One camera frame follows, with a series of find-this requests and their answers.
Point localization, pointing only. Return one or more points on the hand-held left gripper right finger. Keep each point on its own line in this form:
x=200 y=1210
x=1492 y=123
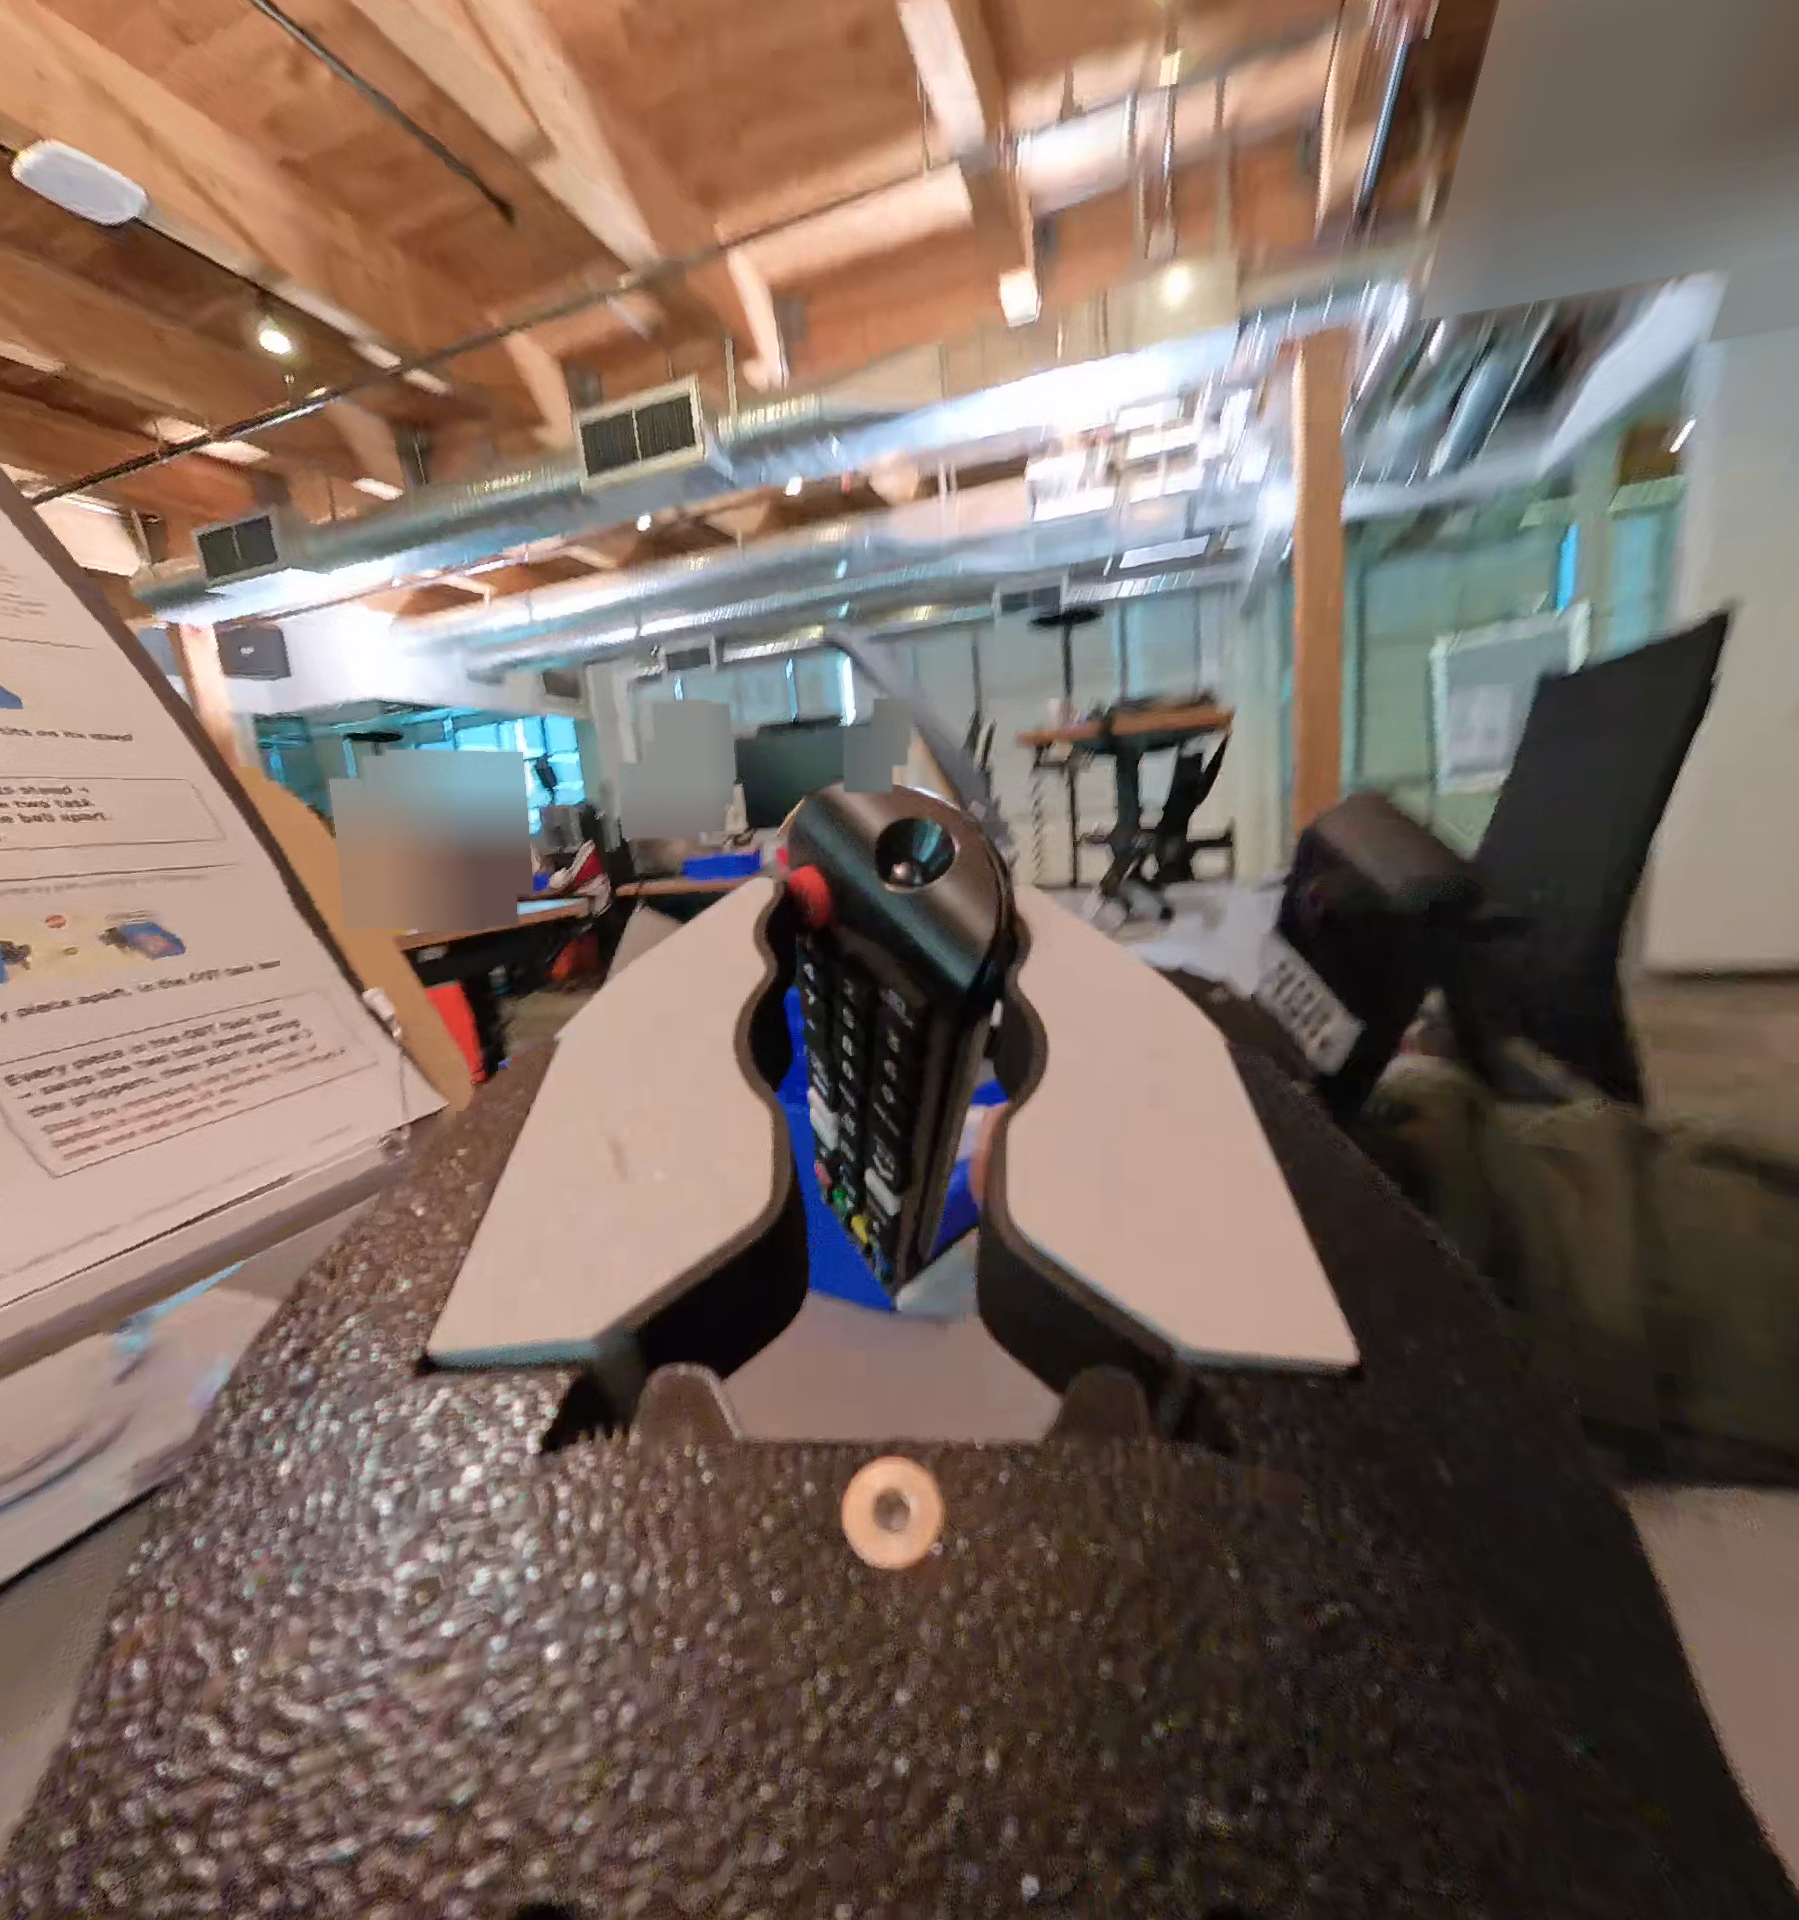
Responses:
x=1156 y=1171

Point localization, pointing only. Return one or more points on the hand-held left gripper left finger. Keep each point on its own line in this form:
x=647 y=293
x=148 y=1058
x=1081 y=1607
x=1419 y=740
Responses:
x=612 y=1171

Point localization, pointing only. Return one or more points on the blue plastic bin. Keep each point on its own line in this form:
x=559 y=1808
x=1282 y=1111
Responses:
x=845 y=1277

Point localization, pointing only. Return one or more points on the black remote control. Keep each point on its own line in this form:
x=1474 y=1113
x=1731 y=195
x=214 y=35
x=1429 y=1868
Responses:
x=899 y=1020

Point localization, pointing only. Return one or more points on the person's right forearm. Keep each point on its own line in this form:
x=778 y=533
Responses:
x=1587 y=1244

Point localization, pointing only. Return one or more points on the black standing desk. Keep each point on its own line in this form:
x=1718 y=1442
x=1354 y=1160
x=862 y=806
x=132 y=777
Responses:
x=1123 y=729

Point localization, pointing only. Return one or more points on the slim wooden pillar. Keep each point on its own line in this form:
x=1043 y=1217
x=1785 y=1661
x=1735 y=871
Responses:
x=1318 y=598

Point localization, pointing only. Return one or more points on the instruction sheet on board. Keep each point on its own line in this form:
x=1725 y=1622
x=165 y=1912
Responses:
x=315 y=841

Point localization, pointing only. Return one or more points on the grey leaning panel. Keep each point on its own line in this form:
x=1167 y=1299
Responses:
x=928 y=735

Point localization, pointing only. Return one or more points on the ceiling air vent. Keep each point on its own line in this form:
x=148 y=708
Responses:
x=641 y=433

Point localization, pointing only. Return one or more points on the white ceiling device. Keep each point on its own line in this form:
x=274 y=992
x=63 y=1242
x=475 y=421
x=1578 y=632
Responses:
x=82 y=182

